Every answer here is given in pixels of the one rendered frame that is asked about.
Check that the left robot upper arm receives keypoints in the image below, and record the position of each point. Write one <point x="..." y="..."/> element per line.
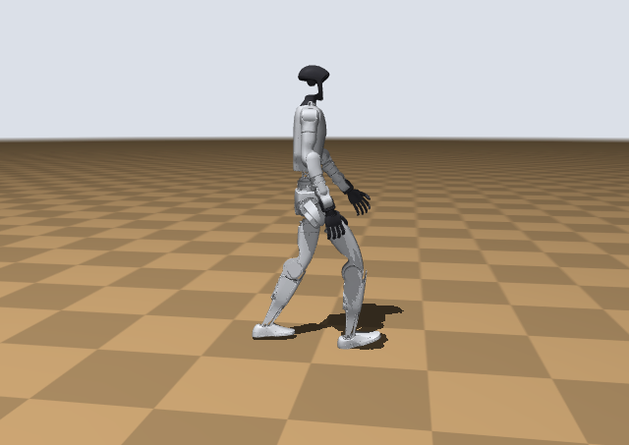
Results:
<point x="325" y="156"/>

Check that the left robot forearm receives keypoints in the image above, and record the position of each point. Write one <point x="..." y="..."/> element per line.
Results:
<point x="333" y="172"/>

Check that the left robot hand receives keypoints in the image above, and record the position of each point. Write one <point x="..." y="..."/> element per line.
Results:
<point x="357" y="197"/>

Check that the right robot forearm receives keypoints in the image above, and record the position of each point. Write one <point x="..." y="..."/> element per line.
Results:
<point x="321" y="190"/>

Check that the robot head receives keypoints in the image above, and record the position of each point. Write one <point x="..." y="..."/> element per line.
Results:
<point x="313" y="75"/>

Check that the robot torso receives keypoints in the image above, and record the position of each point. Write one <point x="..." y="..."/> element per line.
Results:
<point x="305" y="191"/>

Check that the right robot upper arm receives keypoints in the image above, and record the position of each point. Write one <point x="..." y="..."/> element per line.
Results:
<point x="309" y="119"/>

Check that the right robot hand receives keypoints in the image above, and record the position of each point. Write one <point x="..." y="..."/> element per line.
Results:
<point x="333" y="219"/>

